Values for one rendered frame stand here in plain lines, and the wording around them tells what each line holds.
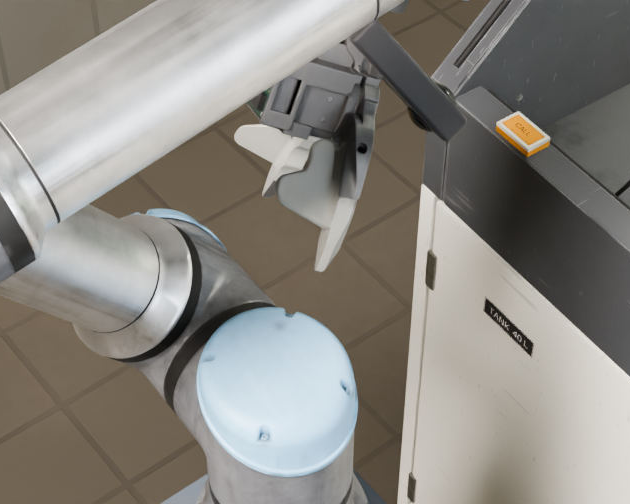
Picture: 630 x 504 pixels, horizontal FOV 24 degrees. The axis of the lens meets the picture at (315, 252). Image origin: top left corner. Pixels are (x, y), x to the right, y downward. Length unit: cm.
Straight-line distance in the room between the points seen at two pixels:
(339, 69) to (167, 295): 22
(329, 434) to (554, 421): 66
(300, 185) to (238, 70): 23
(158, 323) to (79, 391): 140
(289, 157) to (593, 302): 48
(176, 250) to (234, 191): 168
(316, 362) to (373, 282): 155
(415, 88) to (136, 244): 24
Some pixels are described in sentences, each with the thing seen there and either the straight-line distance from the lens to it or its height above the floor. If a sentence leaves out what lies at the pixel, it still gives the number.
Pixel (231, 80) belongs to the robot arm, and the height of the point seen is 145.
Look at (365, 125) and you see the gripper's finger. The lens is 103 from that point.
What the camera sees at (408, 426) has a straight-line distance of 203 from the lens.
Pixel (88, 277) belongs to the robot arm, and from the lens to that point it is 104.
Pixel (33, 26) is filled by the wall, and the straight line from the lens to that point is 300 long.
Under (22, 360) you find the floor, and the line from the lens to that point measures 256.
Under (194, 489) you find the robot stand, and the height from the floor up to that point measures 90.
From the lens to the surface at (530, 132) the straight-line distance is 150.
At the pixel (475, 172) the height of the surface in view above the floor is 88.
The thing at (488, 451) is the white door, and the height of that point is 45.
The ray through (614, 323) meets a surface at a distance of 150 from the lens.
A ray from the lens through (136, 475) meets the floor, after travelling 239.
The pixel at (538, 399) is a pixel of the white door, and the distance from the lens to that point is 169.
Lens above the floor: 197
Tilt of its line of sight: 47 degrees down
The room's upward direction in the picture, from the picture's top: straight up
